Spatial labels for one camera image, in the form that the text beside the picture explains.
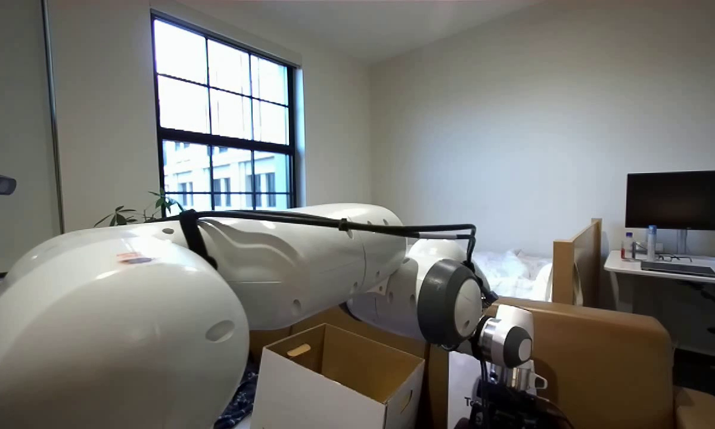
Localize white desk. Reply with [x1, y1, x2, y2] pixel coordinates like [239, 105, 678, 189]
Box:
[603, 248, 715, 314]

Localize green potted plant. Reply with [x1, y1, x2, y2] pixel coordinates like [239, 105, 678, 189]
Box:
[94, 189, 190, 229]

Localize white bed sheets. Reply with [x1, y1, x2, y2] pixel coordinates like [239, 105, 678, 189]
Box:
[475, 248, 556, 304]

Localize open cardboard box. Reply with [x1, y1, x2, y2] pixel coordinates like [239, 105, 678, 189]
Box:
[248, 320, 429, 429]

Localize tall bluish bottle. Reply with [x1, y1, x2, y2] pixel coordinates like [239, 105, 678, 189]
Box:
[644, 224, 661, 263]

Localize black strap around arm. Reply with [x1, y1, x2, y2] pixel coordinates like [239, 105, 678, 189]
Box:
[177, 207, 223, 273]

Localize tan leather sofa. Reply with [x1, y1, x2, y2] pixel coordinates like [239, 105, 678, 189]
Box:
[248, 295, 715, 429]

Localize black jersey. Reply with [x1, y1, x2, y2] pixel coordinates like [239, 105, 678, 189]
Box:
[451, 393, 578, 429]

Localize dark keyboard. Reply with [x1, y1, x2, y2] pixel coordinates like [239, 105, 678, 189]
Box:
[640, 257, 715, 282]

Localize white card with handwriting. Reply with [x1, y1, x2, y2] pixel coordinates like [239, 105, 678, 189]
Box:
[447, 348, 490, 429]

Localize black computer monitor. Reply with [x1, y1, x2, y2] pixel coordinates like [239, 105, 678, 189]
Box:
[622, 168, 715, 257]

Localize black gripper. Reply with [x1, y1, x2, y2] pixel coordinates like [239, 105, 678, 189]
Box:
[472, 380, 546, 429]

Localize black framed window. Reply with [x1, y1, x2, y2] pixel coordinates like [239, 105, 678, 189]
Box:
[149, 9, 305, 214]

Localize blue patterned cloth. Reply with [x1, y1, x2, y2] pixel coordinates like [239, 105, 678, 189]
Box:
[213, 366, 263, 429]

